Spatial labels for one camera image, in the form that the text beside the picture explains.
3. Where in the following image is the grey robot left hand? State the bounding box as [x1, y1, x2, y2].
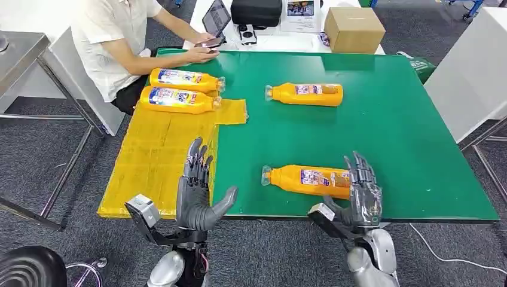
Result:
[176, 137, 240, 233]

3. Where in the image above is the person's left hand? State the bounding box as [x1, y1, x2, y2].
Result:
[189, 31, 218, 46]

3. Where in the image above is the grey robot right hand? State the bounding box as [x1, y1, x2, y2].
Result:
[322, 151, 384, 231]

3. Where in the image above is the person's right hand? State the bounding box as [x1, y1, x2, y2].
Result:
[184, 45, 221, 65]

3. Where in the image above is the dark smartphone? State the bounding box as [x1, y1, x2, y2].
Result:
[194, 36, 226, 50]

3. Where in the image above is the orange drink bottle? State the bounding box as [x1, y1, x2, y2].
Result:
[138, 85, 223, 115]
[148, 67, 227, 94]
[264, 82, 344, 108]
[260, 164, 353, 201]

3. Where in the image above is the dark tablet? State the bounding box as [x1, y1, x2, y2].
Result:
[201, 0, 233, 39]

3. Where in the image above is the black and white controller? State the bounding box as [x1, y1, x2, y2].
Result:
[237, 24, 258, 46]

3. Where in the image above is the yellow plastic sheet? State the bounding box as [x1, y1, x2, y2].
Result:
[97, 91, 249, 220]

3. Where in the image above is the black bag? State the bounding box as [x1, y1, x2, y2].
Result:
[230, 0, 283, 28]

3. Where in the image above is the green table mat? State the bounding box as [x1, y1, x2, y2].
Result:
[148, 48, 500, 224]

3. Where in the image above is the person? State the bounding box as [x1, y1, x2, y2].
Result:
[70, 0, 222, 117]

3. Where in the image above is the printed leaflet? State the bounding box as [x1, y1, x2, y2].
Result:
[280, 0, 322, 33]

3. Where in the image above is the white side panel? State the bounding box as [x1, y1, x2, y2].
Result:
[47, 26, 126, 137]

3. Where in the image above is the green plastic bag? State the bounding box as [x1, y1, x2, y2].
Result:
[395, 51, 437, 85]

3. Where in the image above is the brown cardboard box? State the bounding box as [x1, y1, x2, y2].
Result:
[323, 7, 387, 54]

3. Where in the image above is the white table with metal legs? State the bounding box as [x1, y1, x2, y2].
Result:
[423, 7, 507, 203]

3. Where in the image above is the black round stool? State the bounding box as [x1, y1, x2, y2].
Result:
[0, 245, 69, 287]

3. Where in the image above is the steel table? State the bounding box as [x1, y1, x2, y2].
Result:
[0, 31, 106, 232]

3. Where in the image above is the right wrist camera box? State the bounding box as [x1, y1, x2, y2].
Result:
[307, 203, 358, 241]

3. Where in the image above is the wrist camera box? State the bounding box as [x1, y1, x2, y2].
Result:
[124, 193, 180, 247]
[307, 203, 358, 241]

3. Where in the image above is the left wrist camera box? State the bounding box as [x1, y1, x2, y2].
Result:
[124, 193, 180, 247]

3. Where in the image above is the white cable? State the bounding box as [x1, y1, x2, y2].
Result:
[408, 223, 507, 275]

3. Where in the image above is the chrome stool foot ring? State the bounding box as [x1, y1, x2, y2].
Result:
[65, 257, 109, 287]

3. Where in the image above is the blue wheeled frame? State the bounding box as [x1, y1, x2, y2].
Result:
[435, 0, 487, 21]

